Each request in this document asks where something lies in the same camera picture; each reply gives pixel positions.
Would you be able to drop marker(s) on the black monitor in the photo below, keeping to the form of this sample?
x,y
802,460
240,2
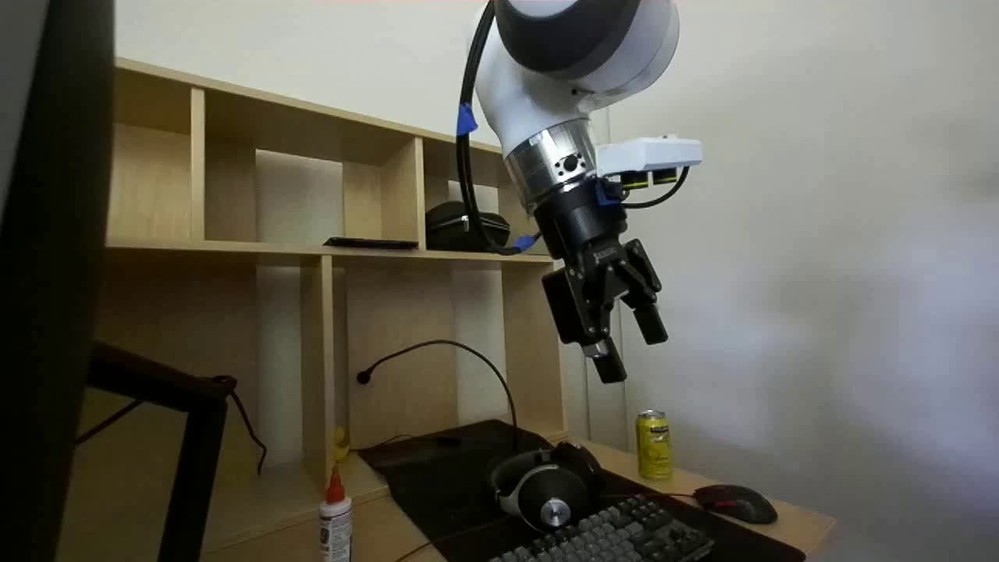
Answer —
x,y
48,282

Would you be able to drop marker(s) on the black mouse red accents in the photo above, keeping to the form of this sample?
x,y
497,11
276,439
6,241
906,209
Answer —
x,y
738,504

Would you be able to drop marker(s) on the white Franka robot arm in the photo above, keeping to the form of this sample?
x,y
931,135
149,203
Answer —
x,y
562,83

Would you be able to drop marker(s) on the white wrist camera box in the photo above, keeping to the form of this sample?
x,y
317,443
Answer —
x,y
655,157

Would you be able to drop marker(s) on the yellow drink can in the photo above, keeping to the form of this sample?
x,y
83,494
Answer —
x,y
654,448

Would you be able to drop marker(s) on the grey black keyboard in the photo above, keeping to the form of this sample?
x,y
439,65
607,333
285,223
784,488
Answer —
x,y
613,536

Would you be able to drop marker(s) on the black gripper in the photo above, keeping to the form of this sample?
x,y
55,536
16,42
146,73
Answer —
x,y
583,223

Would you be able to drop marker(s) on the black silver headphones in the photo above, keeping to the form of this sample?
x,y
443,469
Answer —
x,y
546,488

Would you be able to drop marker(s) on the wooden shelf hutch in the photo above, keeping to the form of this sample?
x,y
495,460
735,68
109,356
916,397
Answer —
x,y
157,165

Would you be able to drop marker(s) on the black desk mat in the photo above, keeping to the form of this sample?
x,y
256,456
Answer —
x,y
446,477

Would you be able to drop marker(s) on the flat black device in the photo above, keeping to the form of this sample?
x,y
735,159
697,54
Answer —
x,y
369,243

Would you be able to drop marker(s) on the white glue bottle red tip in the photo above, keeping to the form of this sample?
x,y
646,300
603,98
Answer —
x,y
334,520

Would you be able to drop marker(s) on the black pouch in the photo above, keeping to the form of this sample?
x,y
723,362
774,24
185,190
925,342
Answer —
x,y
457,227

